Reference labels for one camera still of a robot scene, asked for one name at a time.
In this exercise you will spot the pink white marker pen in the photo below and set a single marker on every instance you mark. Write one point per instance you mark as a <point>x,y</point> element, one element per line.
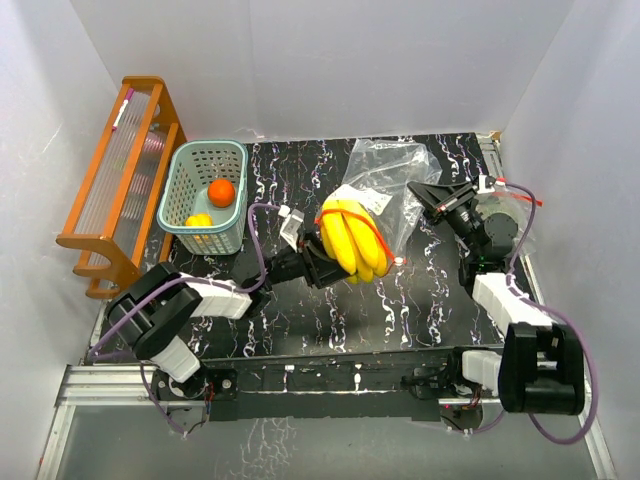
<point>122,108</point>

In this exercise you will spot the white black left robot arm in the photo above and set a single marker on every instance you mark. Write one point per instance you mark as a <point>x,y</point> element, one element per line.
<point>150,314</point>

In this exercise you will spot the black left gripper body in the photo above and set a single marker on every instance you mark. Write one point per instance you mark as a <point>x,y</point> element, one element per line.
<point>309,266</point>

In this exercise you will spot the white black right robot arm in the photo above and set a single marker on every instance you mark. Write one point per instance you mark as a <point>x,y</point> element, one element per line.
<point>540,369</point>

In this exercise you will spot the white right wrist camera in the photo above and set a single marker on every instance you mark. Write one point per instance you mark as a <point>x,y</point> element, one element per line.
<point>487,184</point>

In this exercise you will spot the aluminium frame rail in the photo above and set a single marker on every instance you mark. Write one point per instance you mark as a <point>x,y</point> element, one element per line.
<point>347,416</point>

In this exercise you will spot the teal plastic basket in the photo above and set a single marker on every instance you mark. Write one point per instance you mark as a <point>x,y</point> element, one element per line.
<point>193,167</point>

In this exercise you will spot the orange wooden rack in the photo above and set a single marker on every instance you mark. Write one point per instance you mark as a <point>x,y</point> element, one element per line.
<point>112,222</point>

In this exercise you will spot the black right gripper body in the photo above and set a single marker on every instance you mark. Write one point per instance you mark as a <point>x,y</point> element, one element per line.
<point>454,205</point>

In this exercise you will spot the fake orange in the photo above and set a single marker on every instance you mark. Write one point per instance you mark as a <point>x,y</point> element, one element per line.
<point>221,193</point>

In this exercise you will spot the clear zip bag with vegetables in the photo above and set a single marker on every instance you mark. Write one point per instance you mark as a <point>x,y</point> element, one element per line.
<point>515,205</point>

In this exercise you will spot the fake yellow bell pepper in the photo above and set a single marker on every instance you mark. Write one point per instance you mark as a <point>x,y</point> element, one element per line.
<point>201,220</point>

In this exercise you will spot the clear zip bag with fruit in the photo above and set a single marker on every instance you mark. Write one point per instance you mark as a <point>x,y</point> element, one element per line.
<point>376,179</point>

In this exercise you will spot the fake banana bunch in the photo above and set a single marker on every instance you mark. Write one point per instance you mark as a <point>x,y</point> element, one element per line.
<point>350,236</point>

